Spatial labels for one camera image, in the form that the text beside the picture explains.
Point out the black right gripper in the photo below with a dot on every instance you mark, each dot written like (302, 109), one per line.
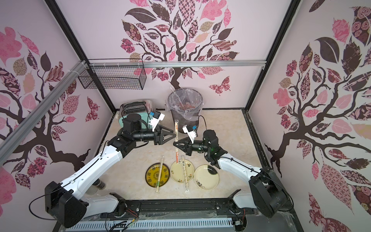
(188, 146)

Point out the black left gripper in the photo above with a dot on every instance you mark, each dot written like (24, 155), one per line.
(159, 138)

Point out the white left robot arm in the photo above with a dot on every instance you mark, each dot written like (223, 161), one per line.
(65, 201)

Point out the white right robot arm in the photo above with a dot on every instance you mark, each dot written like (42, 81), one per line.
(267, 194)

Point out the wrapped chopsticks on green plate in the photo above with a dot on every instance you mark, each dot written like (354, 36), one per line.
(159, 174)

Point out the cream middle plate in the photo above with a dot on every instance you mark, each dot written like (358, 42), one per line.
(177, 171)

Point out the cream plate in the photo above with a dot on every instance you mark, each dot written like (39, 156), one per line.
(177, 171)
(206, 177)

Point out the mint green toaster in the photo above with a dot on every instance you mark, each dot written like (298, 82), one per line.
(140, 107)

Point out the black mesh trash bin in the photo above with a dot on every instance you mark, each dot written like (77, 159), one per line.
(185, 110)

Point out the clear plastic bin liner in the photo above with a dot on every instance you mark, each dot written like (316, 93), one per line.
(185, 101)

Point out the cream right plate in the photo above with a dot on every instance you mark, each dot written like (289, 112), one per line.
(206, 177)

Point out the dark green yellow plate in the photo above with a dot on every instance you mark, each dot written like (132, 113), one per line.
(152, 175)

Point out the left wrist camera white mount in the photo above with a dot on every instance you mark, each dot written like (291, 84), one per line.
(156, 118)

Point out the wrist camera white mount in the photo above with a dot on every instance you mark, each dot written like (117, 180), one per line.
(156, 118)
(191, 131)

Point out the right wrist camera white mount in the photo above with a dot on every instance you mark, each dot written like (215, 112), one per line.
(191, 131)

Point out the black wire wall basket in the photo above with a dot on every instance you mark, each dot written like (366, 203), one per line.
(114, 74)

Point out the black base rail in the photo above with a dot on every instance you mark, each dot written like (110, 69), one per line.
(220, 206)

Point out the aluminium frame bar back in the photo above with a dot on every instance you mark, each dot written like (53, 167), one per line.
(180, 64)

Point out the aluminium frame bar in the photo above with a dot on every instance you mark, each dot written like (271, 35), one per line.
(26, 126)
(180, 64)

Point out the white slotted cable duct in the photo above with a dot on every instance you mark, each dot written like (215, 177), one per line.
(152, 224)

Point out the aluminium frame bar left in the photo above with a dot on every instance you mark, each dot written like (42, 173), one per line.
(26, 126)

